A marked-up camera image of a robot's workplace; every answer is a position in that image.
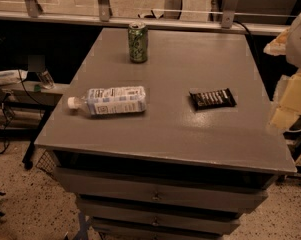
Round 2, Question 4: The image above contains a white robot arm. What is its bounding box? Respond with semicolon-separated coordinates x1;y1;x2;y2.
263;13;301;131

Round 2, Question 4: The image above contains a black rxbar chocolate bar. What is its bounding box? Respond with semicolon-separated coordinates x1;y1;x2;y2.
190;88;237;110

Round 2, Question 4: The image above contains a grey drawer cabinet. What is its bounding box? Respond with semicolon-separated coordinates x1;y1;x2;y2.
34;27;298;240

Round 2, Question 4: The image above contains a green soda can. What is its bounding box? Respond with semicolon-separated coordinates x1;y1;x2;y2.
128;22;148;63

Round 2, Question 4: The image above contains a clear plastic water bottle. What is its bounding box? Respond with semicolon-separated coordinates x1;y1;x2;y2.
67;86;146;116

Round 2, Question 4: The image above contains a top grey drawer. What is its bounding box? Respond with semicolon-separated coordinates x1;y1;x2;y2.
54;167;268;213

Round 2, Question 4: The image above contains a grey drawer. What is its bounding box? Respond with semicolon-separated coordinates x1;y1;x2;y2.
54;167;268;213
89;217;224;240
76;198;240;235

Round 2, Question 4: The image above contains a middle grey drawer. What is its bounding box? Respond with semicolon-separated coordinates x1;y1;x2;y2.
76;198;240;235

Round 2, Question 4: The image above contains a bottom grey drawer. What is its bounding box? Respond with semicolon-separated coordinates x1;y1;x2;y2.
89;217;224;240

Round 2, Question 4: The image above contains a small clear glass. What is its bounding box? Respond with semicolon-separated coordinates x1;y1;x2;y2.
37;70;54;89

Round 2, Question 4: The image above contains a low grey side bench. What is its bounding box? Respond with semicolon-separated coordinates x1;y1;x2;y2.
0;81;69;170

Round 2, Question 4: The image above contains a white wipes pack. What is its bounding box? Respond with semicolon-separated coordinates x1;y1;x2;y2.
0;69;28;86

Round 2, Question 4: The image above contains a black cable at rail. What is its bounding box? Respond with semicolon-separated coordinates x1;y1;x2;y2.
233;20;263;75

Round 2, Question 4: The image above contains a metal window rail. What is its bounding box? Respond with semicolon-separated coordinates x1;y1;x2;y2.
0;11;287;36

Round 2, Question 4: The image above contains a black cable on left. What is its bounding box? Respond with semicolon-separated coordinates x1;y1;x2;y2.
0;69;44;156

